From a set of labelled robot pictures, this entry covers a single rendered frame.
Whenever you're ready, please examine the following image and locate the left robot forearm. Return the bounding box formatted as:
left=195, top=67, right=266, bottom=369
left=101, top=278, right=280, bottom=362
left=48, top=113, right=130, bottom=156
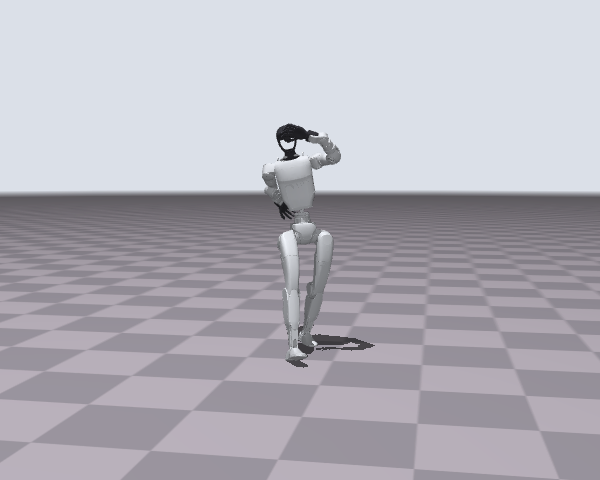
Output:
left=308, top=131, right=341, bottom=154

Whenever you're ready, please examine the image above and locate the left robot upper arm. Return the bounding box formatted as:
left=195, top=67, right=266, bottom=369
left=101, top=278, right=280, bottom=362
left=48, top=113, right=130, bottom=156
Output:
left=309, top=150, right=341, bottom=170

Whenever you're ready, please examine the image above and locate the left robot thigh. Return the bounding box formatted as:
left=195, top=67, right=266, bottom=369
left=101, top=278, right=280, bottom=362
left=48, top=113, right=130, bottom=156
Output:
left=306, top=229, right=333, bottom=298

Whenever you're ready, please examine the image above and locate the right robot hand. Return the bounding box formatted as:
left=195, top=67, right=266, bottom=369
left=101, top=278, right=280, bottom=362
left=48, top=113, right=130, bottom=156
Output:
left=274, top=202, right=296, bottom=219

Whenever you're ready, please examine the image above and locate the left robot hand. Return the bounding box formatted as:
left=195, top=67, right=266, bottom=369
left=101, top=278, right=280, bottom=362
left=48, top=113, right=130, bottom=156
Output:
left=281, top=124, right=319, bottom=143

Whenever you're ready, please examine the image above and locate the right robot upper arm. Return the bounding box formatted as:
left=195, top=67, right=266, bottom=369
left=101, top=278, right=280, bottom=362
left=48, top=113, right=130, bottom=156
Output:
left=262, top=163, right=279, bottom=197

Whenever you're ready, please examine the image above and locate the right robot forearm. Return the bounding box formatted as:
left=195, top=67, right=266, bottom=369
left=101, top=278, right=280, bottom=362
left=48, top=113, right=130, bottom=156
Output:
left=264, top=187, right=283, bottom=206

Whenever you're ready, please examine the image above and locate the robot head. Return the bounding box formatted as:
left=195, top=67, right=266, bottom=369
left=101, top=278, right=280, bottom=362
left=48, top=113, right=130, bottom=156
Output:
left=276, top=125, right=299, bottom=160

